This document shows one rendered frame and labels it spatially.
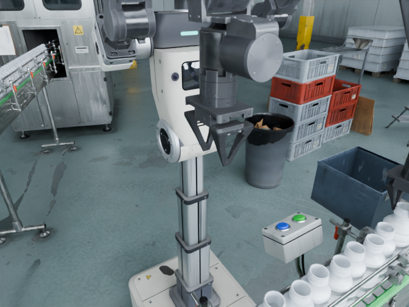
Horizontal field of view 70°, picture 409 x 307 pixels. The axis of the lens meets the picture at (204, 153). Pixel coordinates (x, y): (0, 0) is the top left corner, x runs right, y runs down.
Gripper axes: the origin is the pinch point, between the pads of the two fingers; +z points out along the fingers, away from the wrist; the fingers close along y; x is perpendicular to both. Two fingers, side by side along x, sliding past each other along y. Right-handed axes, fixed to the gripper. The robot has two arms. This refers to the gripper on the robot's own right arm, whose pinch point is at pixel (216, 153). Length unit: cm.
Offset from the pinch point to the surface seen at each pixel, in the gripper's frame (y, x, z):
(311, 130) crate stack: -159, 240, 108
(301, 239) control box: 3.0, 24.6, 29.9
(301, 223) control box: 0.3, 27.2, 27.9
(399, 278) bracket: 21, 39, 35
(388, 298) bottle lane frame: 21, 38, 41
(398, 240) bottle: 17, 41, 27
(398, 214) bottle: 14.6, 42.4, 21.3
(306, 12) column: -678, 799, 17
